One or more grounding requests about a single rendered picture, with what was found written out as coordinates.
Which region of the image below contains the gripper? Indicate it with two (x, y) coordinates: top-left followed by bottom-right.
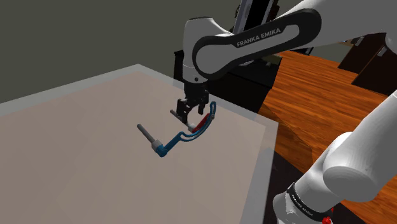
(176, 80), (210, 123)

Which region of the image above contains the red curved tool, grey rod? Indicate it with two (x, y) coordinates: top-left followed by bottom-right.
(169, 108), (211, 134)

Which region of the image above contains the blue curved tool, grey rod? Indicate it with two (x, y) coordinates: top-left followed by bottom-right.
(136, 101), (218, 158)

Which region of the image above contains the black cabinet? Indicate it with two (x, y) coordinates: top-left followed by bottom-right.
(172, 48), (284, 115)

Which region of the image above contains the dark wooden furniture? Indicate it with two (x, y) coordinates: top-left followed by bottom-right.
(337, 32), (397, 97)

